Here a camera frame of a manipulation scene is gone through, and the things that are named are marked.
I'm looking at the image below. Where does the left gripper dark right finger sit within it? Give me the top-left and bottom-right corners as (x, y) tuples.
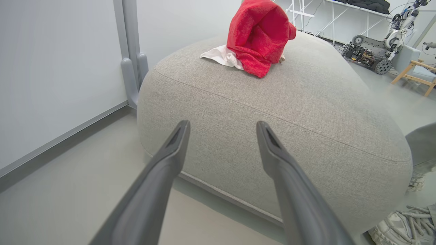
(256, 121), (355, 245)

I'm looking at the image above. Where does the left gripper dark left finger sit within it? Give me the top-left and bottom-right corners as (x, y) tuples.
(89, 120), (191, 245)

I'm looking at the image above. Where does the red and white jersey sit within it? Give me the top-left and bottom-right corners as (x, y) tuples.
(200, 0), (297, 79)

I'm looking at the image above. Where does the grey fabric sofa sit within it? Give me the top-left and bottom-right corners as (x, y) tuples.
(137, 31), (414, 236)

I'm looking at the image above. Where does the black cloth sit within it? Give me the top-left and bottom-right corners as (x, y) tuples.
(336, 0), (391, 15)

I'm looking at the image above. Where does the white chunky sneaker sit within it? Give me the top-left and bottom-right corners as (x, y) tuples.
(407, 171), (426, 192)
(368, 205), (436, 245)

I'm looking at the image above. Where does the grey trouser leg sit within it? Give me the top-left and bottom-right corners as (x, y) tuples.
(405, 122), (436, 175)

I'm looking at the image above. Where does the wooden chair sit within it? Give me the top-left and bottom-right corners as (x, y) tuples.
(391, 59), (436, 97)

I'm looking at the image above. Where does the grey partition bottom rail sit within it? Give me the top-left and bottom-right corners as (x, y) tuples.
(0, 100), (130, 178)

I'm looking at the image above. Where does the grey double partition post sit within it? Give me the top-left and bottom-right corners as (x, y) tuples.
(113, 0), (150, 110)

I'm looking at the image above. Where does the white metal rack frame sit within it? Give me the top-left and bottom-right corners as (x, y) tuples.
(285, 0), (390, 45)

